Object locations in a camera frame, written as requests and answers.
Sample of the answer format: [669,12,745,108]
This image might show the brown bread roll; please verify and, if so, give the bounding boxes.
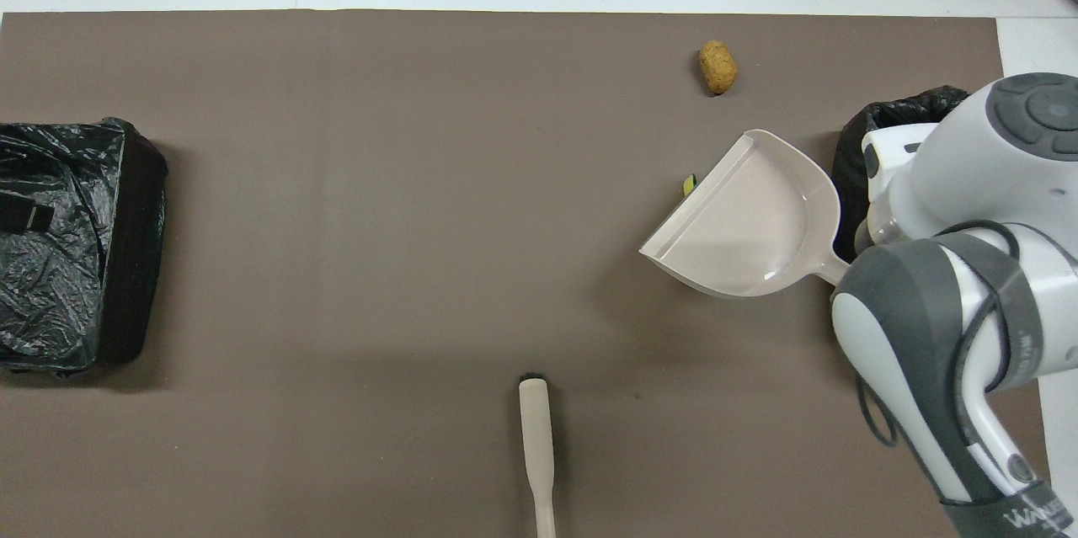
[698,40,739,96]

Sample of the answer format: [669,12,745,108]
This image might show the brown table mat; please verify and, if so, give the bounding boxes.
[0,10,1058,538]

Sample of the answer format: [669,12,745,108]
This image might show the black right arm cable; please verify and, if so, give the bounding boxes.
[855,221,1024,448]

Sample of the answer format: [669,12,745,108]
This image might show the bin with black bag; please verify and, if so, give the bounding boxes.
[0,117,169,376]
[831,85,974,263]

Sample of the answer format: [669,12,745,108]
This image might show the beige hand brush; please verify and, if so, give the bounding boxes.
[517,372,558,538]

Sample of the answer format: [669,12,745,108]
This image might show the beige plastic dustpan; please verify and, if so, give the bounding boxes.
[638,129,851,299]

